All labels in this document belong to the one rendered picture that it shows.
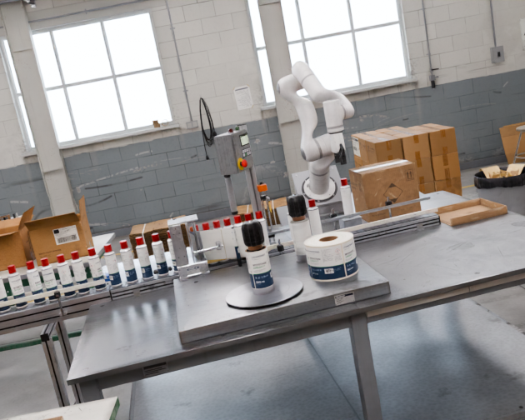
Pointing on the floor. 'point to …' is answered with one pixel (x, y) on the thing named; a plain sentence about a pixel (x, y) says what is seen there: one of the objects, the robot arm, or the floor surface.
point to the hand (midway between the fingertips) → (340, 162)
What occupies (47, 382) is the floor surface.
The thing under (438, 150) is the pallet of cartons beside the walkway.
